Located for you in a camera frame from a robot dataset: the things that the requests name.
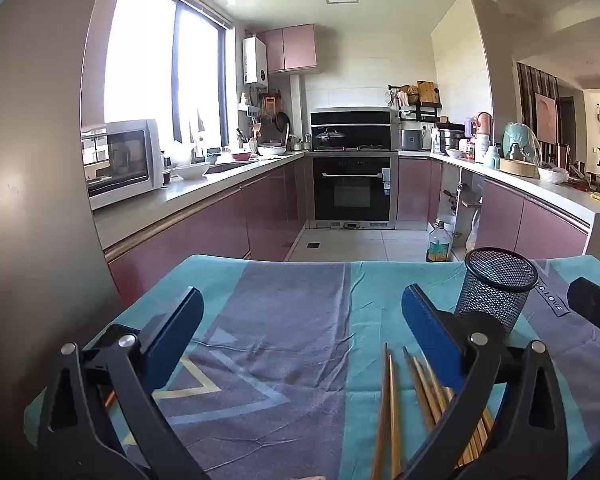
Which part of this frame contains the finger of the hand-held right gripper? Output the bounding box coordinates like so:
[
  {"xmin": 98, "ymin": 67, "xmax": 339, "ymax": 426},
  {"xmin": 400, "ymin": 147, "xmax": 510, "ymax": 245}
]
[{"xmin": 566, "ymin": 276, "xmax": 600, "ymax": 388}]

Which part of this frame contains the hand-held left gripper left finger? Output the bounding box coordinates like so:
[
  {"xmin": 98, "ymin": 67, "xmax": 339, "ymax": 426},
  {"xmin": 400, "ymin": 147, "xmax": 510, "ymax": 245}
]
[{"xmin": 36, "ymin": 286, "xmax": 211, "ymax": 480}]

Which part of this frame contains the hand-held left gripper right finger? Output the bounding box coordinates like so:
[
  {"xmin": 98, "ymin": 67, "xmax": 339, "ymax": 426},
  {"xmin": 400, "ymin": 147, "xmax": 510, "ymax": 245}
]
[{"xmin": 401, "ymin": 284, "xmax": 571, "ymax": 480}]

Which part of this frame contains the bunch of wooden chopsticks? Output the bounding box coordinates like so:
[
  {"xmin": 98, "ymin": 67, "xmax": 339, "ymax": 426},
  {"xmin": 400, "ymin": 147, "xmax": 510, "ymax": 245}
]
[{"xmin": 402, "ymin": 346, "xmax": 496, "ymax": 468}]

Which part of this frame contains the black mesh utensil holder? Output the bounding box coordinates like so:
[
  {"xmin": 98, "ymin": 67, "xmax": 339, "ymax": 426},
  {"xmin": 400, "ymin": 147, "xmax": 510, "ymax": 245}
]
[{"xmin": 454, "ymin": 247, "xmax": 539, "ymax": 337}]

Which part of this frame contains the patterned-end wooden chopstick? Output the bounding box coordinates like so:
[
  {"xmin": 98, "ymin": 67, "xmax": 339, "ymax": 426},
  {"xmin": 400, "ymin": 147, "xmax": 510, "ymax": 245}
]
[
  {"xmin": 371, "ymin": 343, "xmax": 390, "ymax": 480},
  {"xmin": 388, "ymin": 354, "xmax": 402, "ymax": 480}
]

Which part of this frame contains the clear cooking oil bottle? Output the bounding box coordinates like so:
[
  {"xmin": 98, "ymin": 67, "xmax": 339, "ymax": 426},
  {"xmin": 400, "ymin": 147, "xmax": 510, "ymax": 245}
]
[{"xmin": 426, "ymin": 220, "xmax": 453, "ymax": 263}]

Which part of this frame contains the pink base cabinet run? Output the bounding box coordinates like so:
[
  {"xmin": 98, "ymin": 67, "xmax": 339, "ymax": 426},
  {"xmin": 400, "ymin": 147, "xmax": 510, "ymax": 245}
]
[
  {"xmin": 397, "ymin": 156, "xmax": 443, "ymax": 223},
  {"xmin": 475, "ymin": 177, "xmax": 588, "ymax": 261},
  {"xmin": 105, "ymin": 155, "xmax": 308, "ymax": 311}
]

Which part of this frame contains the white plastic bag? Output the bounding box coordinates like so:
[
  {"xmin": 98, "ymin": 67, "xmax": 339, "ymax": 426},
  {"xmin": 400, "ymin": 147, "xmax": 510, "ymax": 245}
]
[{"xmin": 537, "ymin": 166, "xmax": 570, "ymax": 184}]

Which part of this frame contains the teal and grey tablecloth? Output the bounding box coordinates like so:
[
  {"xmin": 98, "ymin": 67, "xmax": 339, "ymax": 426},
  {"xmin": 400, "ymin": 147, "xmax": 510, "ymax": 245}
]
[{"xmin": 24, "ymin": 254, "xmax": 600, "ymax": 480}]

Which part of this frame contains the round bamboo steamer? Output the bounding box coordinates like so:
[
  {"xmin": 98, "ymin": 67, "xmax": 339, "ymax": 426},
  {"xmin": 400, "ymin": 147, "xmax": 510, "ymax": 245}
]
[{"xmin": 498, "ymin": 156, "xmax": 537, "ymax": 178}]

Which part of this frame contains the black built-in oven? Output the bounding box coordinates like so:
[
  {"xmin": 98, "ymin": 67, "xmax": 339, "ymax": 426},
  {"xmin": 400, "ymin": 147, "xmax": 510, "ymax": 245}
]
[{"xmin": 311, "ymin": 152, "xmax": 398, "ymax": 231}]

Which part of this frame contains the wide white bowl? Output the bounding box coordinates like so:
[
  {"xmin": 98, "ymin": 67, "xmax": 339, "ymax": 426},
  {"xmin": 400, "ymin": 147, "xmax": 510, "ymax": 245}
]
[{"xmin": 172, "ymin": 162, "xmax": 212, "ymax": 181}]

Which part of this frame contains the mint green kitchen appliance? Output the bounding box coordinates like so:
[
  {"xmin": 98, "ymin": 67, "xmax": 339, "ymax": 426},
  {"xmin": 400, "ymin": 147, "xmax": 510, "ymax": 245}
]
[{"xmin": 502, "ymin": 121, "xmax": 538, "ymax": 161}]

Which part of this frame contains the white microwave oven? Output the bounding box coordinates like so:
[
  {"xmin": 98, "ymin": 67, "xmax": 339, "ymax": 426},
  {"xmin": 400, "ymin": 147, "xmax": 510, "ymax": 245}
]
[{"xmin": 81, "ymin": 119, "xmax": 165, "ymax": 211}]

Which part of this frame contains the stainless steel pot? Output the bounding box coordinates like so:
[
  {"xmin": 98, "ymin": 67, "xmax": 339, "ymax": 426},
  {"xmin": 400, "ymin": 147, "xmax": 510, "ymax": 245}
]
[{"xmin": 437, "ymin": 129, "xmax": 466, "ymax": 155}]

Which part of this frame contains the dark striped curtain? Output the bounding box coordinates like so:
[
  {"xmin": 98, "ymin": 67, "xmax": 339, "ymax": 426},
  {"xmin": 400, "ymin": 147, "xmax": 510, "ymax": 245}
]
[{"xmin": 517, "ymin": 62, "xmax": 561, "ymax": 161}]

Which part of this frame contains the wok with glass lid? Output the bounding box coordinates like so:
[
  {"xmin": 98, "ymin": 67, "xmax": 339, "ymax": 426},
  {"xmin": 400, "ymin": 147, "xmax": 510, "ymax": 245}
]
[{"xmin": 315, "ymin": 127, "xmax": 348, "ymax": 148}]

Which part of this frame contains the black range hood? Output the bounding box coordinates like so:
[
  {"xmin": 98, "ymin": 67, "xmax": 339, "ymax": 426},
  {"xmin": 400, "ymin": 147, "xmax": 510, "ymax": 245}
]
[{"xmin": 310, "ymin": 107, "xmax": 393, "ymax": 152}]

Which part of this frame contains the white vertical pipe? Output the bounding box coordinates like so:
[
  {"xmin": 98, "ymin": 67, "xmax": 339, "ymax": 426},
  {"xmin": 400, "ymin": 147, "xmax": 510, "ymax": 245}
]
[{"xmin": 289, "ymin": 74, "xmax": 306, "ymax": 150}]

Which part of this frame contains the large kitchen window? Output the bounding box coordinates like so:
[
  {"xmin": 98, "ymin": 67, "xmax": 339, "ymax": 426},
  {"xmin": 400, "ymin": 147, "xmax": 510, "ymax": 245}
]
[{"xmin": 81, "ymin": 0, "xmax": 233, "ymax": 148}]

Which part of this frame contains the framed pink wall picture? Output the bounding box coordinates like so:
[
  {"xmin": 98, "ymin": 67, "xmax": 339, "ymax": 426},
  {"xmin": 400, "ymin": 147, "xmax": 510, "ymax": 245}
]
[{"xmin": 535, "ymin": 92, "xmax": 561, "ymax": 145}]

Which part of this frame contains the black wall spice rack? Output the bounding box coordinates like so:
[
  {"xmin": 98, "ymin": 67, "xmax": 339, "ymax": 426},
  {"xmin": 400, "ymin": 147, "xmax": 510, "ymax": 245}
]
[{"xmin": 387, "ymin": 82, "xmax": 443, "ymax": 123}]

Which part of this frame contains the white wall water heater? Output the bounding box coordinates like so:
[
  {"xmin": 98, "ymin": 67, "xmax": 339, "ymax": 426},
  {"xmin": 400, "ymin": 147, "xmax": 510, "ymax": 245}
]
[{"xmin": 242, "ymin": 37, "xmax": 269, "ymax": 86}]

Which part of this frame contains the pink upper wall cabinet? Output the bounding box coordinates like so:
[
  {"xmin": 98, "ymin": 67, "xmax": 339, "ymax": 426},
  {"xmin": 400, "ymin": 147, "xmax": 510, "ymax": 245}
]
[{"xmin": 256, "ymin": 24, "xmax": 317, "ymax": 75}]

